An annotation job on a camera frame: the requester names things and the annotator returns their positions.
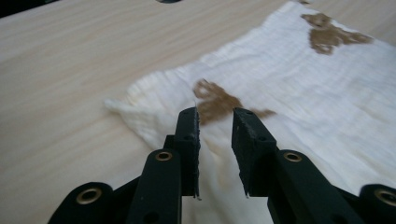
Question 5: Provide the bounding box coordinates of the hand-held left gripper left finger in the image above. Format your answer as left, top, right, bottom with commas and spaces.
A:
125, 106, 201, 224

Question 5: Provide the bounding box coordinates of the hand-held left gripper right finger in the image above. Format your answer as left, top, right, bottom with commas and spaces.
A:
231, 107, 366, 224

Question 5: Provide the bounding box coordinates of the white cloth with brown print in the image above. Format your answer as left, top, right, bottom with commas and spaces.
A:
104, 0, 396, 224

